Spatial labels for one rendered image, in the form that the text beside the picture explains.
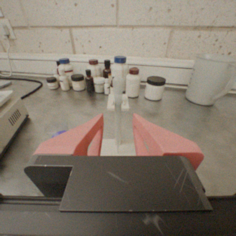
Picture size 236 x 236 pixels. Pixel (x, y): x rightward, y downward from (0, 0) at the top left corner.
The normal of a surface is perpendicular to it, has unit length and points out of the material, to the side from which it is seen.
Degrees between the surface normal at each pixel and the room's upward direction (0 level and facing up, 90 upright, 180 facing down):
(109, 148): 0
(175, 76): 90
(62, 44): 90
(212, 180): 0
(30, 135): 0
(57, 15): 90
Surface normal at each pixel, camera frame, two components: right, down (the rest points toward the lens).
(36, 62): -0.22, 0.59
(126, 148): 0.00, -0.80
